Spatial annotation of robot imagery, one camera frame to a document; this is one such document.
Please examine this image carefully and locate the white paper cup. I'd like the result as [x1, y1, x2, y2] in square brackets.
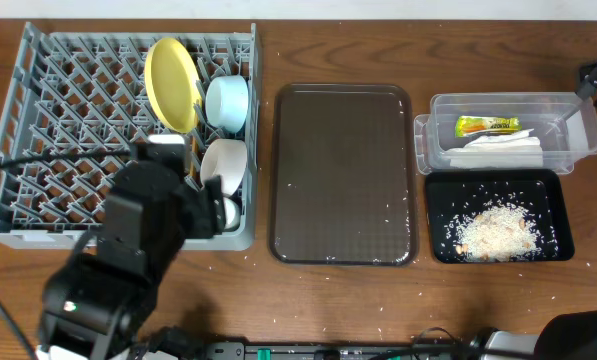
[223, 197, 241, 232]

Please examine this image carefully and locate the wooden chopstick long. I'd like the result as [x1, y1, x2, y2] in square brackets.
[189, 138, 198, 178]

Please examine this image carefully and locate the white pink shallow bowl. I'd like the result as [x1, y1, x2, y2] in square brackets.
[200, 139, 247, 196]

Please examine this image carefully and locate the light blue bowl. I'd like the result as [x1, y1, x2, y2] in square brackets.
[205, 75, 249, 134]

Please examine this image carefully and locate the yellow round plate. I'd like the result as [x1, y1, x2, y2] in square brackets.
[144, 37, 202, 134]

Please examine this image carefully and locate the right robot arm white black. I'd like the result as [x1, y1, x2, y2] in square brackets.
[454, 63, 597, 359]

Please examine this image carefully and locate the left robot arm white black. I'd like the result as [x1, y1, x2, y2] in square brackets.
[37, 160, 225, 359]

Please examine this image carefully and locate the clear plastic waste bin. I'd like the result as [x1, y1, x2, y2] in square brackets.
[414, 92, 597, 175]

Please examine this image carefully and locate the black waste tray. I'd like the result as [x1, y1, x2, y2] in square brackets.
[425, 169, 575, 264]

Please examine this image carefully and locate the white crumpled napkin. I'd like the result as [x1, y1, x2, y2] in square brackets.
[445, 129, 544, 169]

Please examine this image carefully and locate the yellow green snack wrapper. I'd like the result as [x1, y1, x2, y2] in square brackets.
[454, 116, 522, 138]

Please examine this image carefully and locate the dark brown serving tray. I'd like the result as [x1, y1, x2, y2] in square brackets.
[269, 83, 419, 267]

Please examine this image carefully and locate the grey plastic dish rack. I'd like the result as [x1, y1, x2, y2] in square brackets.
[0, 23, 262, 251]

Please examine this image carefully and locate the spilled rice pile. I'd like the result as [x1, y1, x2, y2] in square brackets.
[440, 193, 560, 263]

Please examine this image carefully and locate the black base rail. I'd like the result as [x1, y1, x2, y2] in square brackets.
[127, 327, 479, 360]

